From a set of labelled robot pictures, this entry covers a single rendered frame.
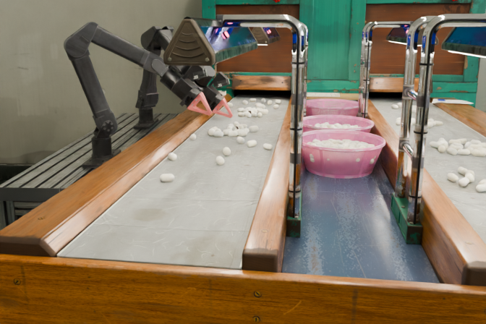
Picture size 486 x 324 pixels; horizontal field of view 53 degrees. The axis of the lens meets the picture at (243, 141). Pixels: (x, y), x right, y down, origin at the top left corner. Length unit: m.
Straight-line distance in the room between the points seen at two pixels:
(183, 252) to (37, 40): 3.01
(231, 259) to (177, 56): 0.33
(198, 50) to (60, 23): 2.91
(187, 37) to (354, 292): 0.45
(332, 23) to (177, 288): 1.91
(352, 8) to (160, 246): 1.86
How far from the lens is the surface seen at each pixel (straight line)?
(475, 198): 1.16
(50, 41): 3.66
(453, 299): 0.77
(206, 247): 0.82
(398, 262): 0.96
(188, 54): 0.75
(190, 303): 0.78
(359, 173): 1.43
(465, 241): 0.86
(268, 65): 2.50
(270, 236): 0.80
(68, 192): 1.07
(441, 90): 2.57
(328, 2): 2.49
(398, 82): 2.48
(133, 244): 0.85
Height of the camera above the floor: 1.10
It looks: 13 degrees down
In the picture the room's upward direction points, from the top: straight up
